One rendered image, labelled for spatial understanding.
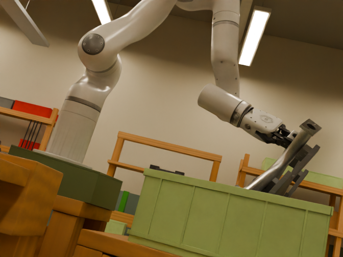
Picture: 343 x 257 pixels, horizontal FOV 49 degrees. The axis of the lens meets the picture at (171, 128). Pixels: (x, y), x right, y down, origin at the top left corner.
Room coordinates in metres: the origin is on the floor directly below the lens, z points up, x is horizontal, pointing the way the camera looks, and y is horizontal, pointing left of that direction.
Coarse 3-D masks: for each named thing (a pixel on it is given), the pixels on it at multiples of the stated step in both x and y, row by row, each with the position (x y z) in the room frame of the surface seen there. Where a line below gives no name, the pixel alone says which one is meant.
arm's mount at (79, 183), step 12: (24, 156) 1.06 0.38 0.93; (36, 156) 1.05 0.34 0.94; (48, 156) 1.05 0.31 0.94; (60, 168) 1.04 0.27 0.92; (72, 168) 1.04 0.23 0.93; (84, 168) 1.03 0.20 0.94; (72, 180) 1.03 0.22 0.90; (84, 180) 1.03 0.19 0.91; (96, 180) 1.02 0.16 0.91; (108, 180) 1.12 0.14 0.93; (60, 192) 1.04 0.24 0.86; (72, 192) 1.03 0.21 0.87; (84, 192) 1.03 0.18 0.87; (96, 192) 1.05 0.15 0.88; (108, 192) 1.16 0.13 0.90; (96, 204) 1.08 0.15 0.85; (108, 204) 1.20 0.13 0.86
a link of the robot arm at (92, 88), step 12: (120, 60) 1.20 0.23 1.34; (108, 72) 1.17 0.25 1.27; (120, 72) 1.23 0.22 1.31; (72, 84) 1.16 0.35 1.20; (84, 84) 1.12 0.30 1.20; (96, 84) 1.18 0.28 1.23; (108, 84) 1.20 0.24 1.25; (72, 96) 1.12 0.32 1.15; (84, 96) 1.12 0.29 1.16; (96, 96) 1.13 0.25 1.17; (96, 108) 1.15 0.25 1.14
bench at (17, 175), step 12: (0, 168) 0.66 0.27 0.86; (12, 168) 0.70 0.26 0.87; (24, 168) 0.74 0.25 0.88; (0, 180) 0.69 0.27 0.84; (12, 180) 0.71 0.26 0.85; (24, 180) 0.75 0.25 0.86; (0, 240) 0.82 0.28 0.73; (12, 240) 0.81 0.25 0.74; (24, 240) 0.83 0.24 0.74; (36, 240) 0.89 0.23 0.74; (0, 252) 0.82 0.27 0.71; (12, 252) 0.81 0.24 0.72; (24, 252) 0.85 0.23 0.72
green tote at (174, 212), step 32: (160, 192) 0.87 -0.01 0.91; (192, 192) 0.84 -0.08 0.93; (224, 192) 0.81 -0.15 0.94; (256, 192) 0.79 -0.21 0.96; (160, 224) 0.86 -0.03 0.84; (192, 224) 0.84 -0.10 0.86; (224, 224) 0.81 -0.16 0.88; (256, 224) 0.79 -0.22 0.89; (288, 224) 0.77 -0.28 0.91; (320, 224) 0.75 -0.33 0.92; (192, 256) 0.83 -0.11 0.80; (224, 256) 0.80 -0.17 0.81; (256, 256) 0.78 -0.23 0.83; (288, 256) 0.76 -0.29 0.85; (320, 256) 0.74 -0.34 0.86
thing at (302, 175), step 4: (300, 172) 1.22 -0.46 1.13; (304, 172) 1.21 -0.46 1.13; (296, 176) 1.22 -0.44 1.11; (300, 176) 1.21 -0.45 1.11; (304, 176) 1.21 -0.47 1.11; (292, 180) 1.24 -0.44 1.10; (296, 180) 1.23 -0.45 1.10; (300, 180) 1.21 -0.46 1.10; (296, 184) 1.22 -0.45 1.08; (292, 188) 1.22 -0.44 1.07; (296, 188) 1.23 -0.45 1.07; (288, 192) 1.22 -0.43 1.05; (292, 192) 1.22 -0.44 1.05; (284, 196) 1.13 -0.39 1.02; (288, 196) 1.15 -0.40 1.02
